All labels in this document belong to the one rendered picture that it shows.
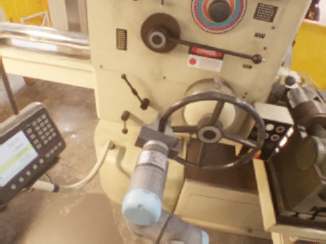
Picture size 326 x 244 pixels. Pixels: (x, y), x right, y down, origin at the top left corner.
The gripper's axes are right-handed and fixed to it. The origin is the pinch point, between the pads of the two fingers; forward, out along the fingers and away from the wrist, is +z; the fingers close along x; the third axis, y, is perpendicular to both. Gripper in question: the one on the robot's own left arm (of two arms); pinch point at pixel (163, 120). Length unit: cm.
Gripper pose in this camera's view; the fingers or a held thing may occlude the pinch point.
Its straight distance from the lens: 73.0
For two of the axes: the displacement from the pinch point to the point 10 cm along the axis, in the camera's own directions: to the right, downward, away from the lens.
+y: 3.4, -6.9, -6.4
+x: -9.3, -3.6, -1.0
